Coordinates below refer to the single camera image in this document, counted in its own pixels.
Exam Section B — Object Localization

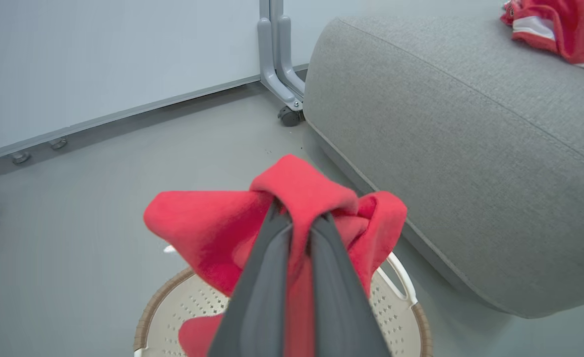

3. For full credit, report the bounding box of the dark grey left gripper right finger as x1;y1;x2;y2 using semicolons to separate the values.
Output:
310;213;392;357

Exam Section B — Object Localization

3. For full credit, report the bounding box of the grey partition leg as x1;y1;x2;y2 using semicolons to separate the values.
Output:
277;15;306;98
257;17;304;112

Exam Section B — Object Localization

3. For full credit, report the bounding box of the plain red garment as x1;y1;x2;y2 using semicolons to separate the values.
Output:
143;154;409;357

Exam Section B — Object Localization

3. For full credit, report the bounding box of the black caster wheel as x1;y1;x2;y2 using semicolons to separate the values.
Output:
278;107;305;127

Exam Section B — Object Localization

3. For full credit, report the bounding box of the grey fabric sofa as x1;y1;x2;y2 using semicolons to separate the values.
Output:
303;15;584;319

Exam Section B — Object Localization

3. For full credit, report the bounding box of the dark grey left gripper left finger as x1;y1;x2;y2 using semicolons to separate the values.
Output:
207;200;293;357

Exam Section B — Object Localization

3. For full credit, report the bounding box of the red garment with white trim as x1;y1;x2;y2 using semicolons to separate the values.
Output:
500;0;584;74

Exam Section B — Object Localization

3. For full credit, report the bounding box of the white perforated wicker-rimmed laundry basket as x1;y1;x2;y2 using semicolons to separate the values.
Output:
133;245;432;357

